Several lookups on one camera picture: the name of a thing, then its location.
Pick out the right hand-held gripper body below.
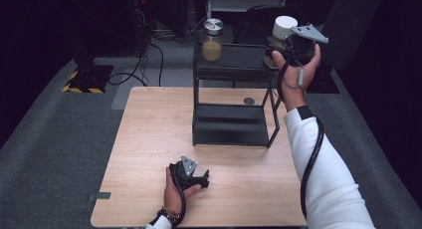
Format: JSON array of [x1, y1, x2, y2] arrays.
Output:
[[280, 24, 329, 63]]

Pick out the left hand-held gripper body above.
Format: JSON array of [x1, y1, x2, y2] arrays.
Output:
[[168, 155, 204, 190]]

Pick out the white-lidded jar of brown powder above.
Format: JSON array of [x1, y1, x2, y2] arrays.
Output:
[[263, 15, 299, 70]]

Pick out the black metal rack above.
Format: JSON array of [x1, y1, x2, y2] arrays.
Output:
[[191, 43, 283, 149]]

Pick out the person's left hand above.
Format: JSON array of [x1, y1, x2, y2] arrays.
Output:
[[163, 166, 202, 215]]

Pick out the person's right hand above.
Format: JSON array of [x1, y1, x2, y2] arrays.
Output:
[[271, 43, 322, 113]]

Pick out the black floor plate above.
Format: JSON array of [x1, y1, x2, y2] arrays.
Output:
[[305, 63, 340, 95]]

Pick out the grey metal shelf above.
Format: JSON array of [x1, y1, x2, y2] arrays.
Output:
[[206, 0, 289, 20]]

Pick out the metal-lidded jar of yellow powder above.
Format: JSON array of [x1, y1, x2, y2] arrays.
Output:
[[201, 18, 225, 63]]

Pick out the grey floor tape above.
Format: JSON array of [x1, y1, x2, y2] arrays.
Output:
[[88, 191, 112, 202]]

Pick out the stand base with striped edge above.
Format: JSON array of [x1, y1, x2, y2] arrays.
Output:
[[62, 54, 114, 95]]

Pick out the dark equipment tower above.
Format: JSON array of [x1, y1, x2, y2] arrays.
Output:
[[126, 0, 157, 43]]

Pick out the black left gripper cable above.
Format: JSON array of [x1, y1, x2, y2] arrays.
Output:
[[149, 167, 188, 227]]

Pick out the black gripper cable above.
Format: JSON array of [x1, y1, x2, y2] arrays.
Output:
[[149, 167, 188, 227], [277, 61, 325, 220]]

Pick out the beaded bracelet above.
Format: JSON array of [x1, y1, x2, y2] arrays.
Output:
[[157, 206, 181, 224]]

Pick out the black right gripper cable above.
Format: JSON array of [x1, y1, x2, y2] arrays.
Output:
[[277, 61, 325, 220]]

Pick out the black floor cables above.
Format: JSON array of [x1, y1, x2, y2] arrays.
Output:
[[107, 39, 165, 88]]

